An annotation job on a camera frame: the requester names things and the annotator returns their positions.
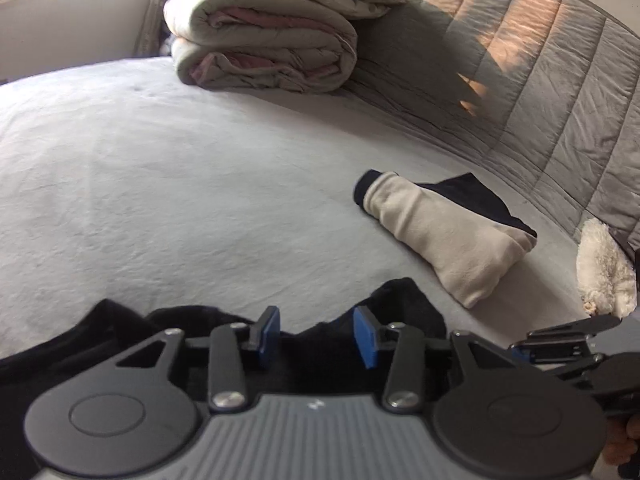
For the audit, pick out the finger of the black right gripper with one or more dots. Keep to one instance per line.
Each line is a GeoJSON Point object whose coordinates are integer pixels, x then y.
{"type": "Point", "coordinates": [563, 343]}

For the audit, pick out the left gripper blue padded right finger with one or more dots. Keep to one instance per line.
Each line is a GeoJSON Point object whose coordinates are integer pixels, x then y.
{"type": "Point", "coordinates": [372, 337]}

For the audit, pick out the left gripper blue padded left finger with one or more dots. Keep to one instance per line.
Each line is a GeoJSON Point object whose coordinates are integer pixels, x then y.
{"type": "Point", "coordinates": [263, 336]}

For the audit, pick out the black t-shirt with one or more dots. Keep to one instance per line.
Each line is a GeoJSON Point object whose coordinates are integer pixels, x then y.
{"type": "Point", "coordinates": [323, 359]}

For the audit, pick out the person's right hand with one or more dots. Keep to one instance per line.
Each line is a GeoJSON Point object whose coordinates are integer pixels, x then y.
{"type": "Point", "coordinates": [621, 442]}

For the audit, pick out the white plush toy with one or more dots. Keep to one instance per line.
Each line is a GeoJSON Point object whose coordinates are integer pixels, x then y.
{"type": "Point", "coordinates": [606, 279]}

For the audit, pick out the folded cream and navy garment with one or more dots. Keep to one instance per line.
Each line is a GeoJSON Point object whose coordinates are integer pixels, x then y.
{"type": "Point", "coordinates": [458, 225]}

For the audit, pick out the grey bed sheet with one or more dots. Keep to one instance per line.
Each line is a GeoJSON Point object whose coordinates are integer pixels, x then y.
{"type": "Point", "coordinates": [120, 182]}

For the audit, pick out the grey quilted headboard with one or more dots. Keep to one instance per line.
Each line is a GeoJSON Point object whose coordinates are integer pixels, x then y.
{"type": "Point", "coordinates": [542, 93]}

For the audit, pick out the folded grey pink duvet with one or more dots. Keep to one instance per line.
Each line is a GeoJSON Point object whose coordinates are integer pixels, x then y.
{"type": "Point", "coordinates": [294, 45]}

